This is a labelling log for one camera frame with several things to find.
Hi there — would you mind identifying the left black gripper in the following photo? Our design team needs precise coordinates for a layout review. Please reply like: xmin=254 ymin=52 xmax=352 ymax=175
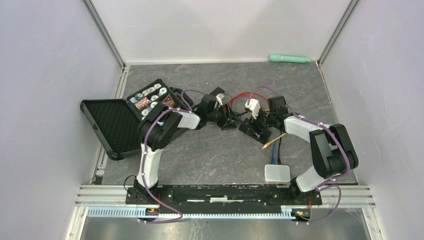
xmin=206 ymin=102 xmax=243 ymax=131

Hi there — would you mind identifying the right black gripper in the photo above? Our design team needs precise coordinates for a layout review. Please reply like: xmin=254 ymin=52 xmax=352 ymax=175
xmin=246 ymin=106 xmax=276 ymax=138

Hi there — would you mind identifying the black network switch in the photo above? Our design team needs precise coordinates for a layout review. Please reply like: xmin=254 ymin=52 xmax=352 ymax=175
xmin=238 ymin=118 xmax=272 ymax=145

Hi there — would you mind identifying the yellow ethernet cable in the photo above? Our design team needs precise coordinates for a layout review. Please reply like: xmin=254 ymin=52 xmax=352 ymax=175
xmin=261 ymin=133 xmax=288 ymax=150

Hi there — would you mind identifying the black power adapter with cord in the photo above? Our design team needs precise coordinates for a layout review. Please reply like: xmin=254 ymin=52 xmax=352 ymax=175
xmin=210 ymin=87 xmax=248 ymax=117

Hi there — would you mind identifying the red ethernet cable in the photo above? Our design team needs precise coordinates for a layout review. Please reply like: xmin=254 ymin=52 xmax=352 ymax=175
xmin=228 ymin=92 xmax=269 ymax=107

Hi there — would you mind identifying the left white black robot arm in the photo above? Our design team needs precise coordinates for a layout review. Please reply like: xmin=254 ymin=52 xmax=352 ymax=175
xmin=133 ymin=93 xmax=242 ymax=204

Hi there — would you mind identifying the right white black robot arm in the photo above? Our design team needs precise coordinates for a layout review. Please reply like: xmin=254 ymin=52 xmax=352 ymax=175
xmin=245 ymin=95 xmax=359 ymax=204

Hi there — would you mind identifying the white plastic box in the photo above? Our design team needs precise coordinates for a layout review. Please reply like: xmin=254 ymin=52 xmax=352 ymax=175
xmin=264 ymin=164 xmax=291 ymax=184

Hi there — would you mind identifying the black poker chip case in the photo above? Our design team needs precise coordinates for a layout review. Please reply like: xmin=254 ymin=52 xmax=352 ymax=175
xmin=80 ymin=78 xmax=194 ymax=161

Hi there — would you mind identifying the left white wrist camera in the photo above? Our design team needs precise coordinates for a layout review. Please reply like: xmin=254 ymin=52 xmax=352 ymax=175
xmin=216 ymin=93 xmax=225 ymax=106

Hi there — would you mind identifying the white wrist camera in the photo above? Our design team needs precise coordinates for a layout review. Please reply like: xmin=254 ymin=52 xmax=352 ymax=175
xmin=244 ymin=98 xmax=261 ymax=120
xmin=216 ymin=93 xmax=225 ymax=106

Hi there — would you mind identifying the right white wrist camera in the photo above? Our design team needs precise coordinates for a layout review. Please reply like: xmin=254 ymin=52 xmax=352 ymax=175
xmin=244 ymin=98 xmax=261 ymax=120

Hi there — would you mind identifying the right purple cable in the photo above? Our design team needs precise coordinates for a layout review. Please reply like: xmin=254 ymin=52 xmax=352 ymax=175
xmin=246 ymin=86 xmax=352 ymax=226

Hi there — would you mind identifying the purple cable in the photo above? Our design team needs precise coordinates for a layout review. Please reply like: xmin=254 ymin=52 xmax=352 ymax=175
xmin=138 ymin=88 xmax=206 ymax=225
xmin=246 ymin=86 xmax=352 ymax=226

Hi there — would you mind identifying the black ethernet cable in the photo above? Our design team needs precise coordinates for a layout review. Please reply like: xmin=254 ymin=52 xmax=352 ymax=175
xmin=276 ymin=137 xmax=284 ymax=165

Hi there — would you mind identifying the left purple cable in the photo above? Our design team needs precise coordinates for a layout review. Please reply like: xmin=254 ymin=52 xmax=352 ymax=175
xmin=138 ymin=88 xmax=206 ymax=225

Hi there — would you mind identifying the white slotted cable duct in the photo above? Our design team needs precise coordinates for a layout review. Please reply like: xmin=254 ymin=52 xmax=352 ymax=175
xmin=87 ymin=206 xmax=295 ymax=220

